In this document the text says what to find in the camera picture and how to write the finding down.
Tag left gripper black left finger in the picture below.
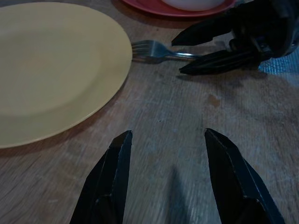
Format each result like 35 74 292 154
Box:
69 130 133 224

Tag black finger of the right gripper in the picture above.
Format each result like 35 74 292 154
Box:
179 47 260 76
171 9 237 47

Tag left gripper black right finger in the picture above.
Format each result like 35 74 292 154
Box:
204 128 287 224

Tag red round plate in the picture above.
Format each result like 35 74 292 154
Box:
120 0 238 18

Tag white bowl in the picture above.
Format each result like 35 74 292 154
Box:
161 0 225 11

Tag grey blue textured mat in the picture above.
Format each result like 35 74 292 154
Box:
258 49 299 76

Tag silver metal fork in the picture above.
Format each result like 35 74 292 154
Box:
131 40 202 64

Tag yellow round plate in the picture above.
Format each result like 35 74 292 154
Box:
0 1 133 149

